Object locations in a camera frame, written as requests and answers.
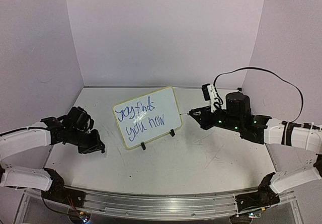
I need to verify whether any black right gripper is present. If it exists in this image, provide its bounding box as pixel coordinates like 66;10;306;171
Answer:
189;104;243;132

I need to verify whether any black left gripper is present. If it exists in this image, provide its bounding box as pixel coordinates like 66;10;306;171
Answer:
66;127;104;155

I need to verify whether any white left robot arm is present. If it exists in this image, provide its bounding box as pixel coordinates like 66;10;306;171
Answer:
1;107;105;202

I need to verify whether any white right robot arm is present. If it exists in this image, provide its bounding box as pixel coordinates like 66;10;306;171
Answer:
189;92;321;194

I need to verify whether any black whiteboard stand foot right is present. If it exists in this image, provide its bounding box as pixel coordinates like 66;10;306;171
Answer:
170;129;175;137

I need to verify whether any black whiteboard stand foot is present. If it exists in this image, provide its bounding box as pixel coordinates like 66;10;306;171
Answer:
140;142;146;150
170;129;175;137

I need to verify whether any black whiteboard stand foot left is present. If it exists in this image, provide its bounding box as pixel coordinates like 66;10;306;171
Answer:
140;142;146;150

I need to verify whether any yellow-framed whiteboard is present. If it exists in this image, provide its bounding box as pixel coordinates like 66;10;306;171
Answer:
112;86;183;150

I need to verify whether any left circuit board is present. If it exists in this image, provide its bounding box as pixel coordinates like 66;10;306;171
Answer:
67;209;91;223

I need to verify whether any circuit board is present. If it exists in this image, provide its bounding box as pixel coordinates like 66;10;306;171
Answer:
248;210;263;219
67;209;91;223

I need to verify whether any right circuit board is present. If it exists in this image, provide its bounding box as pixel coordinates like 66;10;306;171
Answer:
248;210;263;219

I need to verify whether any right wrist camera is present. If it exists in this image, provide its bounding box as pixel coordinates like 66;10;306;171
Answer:
201;84;223;113

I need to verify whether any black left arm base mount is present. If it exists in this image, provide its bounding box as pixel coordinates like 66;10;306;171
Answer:
41;168;86;208

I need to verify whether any black right camera cable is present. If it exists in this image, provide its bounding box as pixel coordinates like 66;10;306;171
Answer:
213;66;304;123

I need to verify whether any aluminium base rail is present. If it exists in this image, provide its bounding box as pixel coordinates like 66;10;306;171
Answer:
24;181;295;216

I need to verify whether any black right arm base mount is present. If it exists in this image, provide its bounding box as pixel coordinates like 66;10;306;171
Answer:
234;172;280;213

